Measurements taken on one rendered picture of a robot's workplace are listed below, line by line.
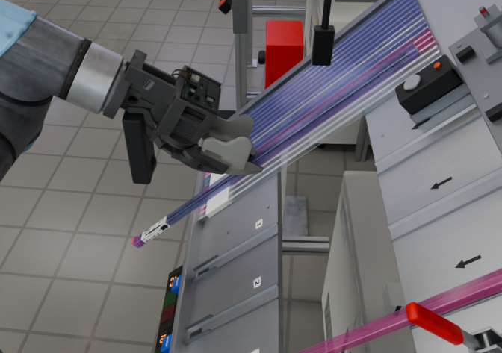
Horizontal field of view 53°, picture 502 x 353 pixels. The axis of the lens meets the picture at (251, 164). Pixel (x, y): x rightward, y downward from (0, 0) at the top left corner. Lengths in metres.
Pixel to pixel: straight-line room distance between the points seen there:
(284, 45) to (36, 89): 0.85
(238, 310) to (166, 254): 1.10
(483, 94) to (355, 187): 0.64
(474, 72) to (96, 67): 0.41
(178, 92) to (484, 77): 0.33
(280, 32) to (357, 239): 0.62
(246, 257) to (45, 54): 0.42
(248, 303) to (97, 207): 1.36
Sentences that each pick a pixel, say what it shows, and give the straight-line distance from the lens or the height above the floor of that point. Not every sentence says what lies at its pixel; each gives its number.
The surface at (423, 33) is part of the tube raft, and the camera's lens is 0.81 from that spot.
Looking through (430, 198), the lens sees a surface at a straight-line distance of 0.61.
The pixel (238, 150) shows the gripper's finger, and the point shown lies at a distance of 0.62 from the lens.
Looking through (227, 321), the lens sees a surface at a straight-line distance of 0.76.
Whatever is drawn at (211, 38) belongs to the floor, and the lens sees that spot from 3.00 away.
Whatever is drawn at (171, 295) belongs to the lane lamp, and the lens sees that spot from 0.94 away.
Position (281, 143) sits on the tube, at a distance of 0.64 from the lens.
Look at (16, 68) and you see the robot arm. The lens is 0.60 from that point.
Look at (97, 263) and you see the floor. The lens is 1.86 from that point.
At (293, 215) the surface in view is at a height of 0.01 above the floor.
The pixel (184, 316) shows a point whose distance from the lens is 0.83.
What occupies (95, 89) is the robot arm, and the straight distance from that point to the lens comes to 0.59.
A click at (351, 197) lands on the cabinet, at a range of 1.15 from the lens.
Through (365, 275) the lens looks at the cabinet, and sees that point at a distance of 1.02.
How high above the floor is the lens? 1.44
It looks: 43 degrees down
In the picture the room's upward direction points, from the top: straight up
